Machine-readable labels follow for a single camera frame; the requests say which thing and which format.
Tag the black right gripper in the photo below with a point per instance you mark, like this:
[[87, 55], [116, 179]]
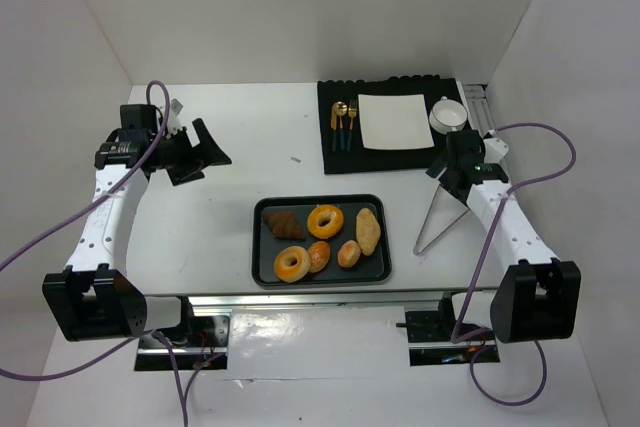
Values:
[[451, 180]]

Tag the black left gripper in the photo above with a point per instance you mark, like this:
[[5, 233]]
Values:
[[185, 158]]

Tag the metal tongs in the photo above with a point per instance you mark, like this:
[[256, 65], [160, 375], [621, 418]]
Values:
[[443, 213]]

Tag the oval long bread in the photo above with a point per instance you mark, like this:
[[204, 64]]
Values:
[[368, 231]]

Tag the brown croissant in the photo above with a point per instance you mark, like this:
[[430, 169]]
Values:
[[283, 224]]

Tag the orange donut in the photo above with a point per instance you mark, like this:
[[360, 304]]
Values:
[[292, 264], [325, 221]]

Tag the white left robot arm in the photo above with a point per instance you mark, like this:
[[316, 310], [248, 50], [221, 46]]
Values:
[[91, 298]]

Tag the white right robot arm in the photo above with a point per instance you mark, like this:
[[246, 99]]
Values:
[[537, 298]]

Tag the white cup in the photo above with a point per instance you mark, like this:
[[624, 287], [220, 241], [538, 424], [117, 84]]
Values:
[[448, 116]]

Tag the white square plate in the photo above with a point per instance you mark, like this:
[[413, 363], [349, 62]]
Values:
[[390, 123]]

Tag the small round bun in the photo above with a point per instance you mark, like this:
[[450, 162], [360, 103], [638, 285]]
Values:
[[349, 254]]

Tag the glazed round bun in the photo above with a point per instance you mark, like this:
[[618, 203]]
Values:
[[320, 254]]

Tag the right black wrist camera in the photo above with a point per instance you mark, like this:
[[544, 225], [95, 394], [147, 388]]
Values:
[[466, 146]]

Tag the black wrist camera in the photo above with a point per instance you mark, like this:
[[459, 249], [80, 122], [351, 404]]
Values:
[[466, 146], [139, 117]]

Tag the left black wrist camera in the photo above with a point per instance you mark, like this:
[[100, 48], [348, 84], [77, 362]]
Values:
[[139, 117]]

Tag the aluminium rail frame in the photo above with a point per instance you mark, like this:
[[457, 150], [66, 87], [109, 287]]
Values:
[[480, 119]]

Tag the gold fork green handle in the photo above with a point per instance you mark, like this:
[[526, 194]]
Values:
[[352, 114]]

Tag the gold spoon green handle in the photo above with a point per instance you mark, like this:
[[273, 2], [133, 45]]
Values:
[[341, 114]]

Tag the gold knife green handle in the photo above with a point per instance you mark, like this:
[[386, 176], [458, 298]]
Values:
[[333, 125]]

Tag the right base mount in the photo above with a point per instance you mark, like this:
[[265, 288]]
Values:
[[428, 333]]

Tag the base mount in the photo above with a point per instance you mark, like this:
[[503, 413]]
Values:
[[198, 341], [428, 333]]

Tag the left base mount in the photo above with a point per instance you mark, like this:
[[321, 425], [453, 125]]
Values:
[[198, 341]]

